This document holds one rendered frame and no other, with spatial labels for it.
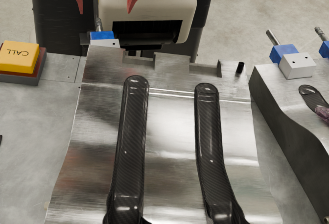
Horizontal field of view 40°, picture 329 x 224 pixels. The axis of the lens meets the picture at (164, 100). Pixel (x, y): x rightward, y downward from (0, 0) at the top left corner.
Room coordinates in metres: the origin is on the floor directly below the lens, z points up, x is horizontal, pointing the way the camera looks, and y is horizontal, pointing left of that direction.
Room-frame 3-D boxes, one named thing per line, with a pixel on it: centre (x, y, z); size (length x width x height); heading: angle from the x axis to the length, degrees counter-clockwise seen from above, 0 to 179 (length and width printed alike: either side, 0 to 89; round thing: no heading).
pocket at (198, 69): (0.56, -0.05, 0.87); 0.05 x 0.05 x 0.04; 6
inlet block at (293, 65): (0.67, -0.20, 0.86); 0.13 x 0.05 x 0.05; 24
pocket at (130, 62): (0.54, 0.05, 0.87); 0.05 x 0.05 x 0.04; 6
